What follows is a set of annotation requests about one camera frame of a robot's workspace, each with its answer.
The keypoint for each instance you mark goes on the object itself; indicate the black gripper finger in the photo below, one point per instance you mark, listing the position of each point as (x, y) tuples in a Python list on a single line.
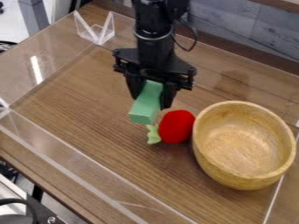
[(169, 90), (135, 83)]

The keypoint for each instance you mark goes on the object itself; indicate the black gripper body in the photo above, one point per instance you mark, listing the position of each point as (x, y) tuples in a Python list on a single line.
[(155, 62)]

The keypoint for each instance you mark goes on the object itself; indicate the green foam stick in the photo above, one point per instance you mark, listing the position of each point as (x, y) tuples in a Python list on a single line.
[(147, 104)]

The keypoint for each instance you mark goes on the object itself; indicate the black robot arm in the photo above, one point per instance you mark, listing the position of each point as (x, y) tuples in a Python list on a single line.
[(156, 17)]

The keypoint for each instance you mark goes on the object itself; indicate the brown wooden bowl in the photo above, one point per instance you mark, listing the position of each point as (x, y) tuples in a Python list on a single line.
[(243, 144)]

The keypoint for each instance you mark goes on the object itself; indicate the red plush strawberry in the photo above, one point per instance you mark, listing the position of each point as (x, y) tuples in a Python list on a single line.
[(173, 130)]

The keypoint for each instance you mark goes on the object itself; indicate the clear acrylic corner bracket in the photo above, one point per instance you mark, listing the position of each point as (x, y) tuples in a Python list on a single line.
[(95, 33)]

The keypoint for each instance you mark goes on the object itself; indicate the clear acrylic front wall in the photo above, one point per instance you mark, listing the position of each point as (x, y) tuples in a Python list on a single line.
[(80, 182)]

